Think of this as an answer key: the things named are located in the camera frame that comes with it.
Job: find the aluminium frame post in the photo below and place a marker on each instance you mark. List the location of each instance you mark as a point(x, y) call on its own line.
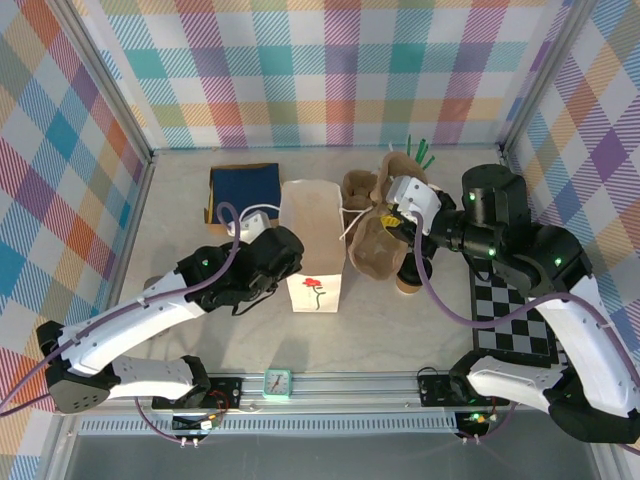
point(542, 75)
point(111, 85)

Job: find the white flower paper bag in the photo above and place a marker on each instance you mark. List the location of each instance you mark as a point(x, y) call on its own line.
point(312, 225)

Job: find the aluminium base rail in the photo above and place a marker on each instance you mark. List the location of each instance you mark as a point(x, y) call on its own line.
point(350, 385)

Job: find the small circuit board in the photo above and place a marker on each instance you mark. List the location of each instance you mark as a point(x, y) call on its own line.
point(195, 424)
point(475, 419)

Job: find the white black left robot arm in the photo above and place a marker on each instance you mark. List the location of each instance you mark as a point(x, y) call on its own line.
point(125, 325)

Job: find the black grey chessboard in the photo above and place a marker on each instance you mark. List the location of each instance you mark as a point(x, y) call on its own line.
point(505, 310)

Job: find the green wrapped straw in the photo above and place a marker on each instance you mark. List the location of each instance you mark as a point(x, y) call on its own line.
point(408, 142)
point(420, 149)
point(427, 162)

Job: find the small teal clock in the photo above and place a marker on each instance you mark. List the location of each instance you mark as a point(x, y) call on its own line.
point(277, 383)

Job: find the aluminium frame bar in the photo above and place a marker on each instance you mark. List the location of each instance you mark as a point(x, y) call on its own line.
point(131, 235)
point(515, 190)

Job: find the blue napkin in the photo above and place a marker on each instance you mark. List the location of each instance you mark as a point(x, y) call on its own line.
point(245, 185)

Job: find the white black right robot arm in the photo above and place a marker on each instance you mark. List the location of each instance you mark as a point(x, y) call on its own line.
point(575, 340)

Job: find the brown pulp cup carrier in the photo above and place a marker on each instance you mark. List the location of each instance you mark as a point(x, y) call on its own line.
point(375, 250)

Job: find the cardboard napkin box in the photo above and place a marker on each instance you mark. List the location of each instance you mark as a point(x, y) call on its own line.
point(212, 227)

